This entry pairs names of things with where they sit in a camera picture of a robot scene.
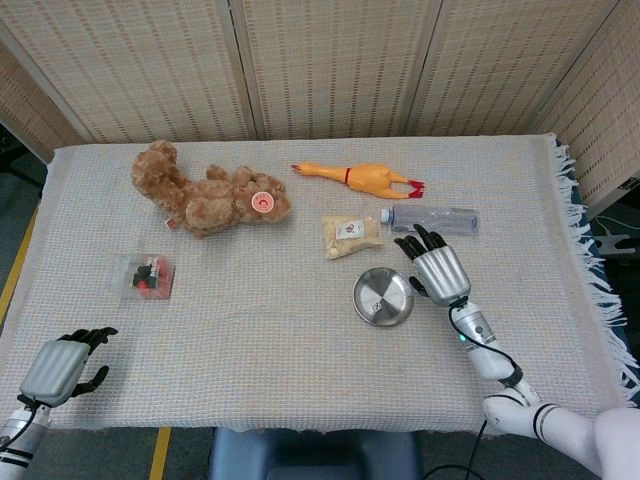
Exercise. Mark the blue padded seat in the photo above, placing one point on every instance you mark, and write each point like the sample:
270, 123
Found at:
315, 455

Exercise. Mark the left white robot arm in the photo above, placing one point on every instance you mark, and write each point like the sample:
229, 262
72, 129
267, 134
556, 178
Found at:
17, 435

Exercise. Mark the clear bag of small items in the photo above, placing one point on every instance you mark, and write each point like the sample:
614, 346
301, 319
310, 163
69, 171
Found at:
142, 277

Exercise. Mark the clear plastic water bottle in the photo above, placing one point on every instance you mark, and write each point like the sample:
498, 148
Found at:
450, 217

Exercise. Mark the red and black toy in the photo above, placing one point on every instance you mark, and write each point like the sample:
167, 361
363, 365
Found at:
147, 274

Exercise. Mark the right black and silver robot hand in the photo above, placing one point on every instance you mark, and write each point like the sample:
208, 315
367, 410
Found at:
442, 275

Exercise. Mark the grey metal bracket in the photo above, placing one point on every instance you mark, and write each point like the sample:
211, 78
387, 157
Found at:
615, 244

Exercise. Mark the round stainless steel plate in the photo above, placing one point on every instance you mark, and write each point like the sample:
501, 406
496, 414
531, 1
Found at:
380, 287

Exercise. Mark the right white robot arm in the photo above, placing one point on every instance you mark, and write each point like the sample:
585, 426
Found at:
550, 415

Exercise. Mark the yellow rubber chicken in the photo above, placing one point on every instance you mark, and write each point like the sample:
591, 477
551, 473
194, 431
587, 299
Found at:
360, 177

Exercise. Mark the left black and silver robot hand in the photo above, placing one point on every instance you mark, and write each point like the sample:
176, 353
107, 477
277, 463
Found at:
52, 372

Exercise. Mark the brown teddy bear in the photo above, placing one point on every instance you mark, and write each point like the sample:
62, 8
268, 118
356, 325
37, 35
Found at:
210, 200

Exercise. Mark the beige woven tablecloth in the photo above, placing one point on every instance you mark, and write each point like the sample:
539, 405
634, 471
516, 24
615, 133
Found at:
280, 350

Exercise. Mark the beige snack bag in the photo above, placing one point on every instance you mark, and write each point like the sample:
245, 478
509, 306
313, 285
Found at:
352, 235

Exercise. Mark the woven folding screen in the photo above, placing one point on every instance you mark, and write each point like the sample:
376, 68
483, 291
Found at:
330, 65

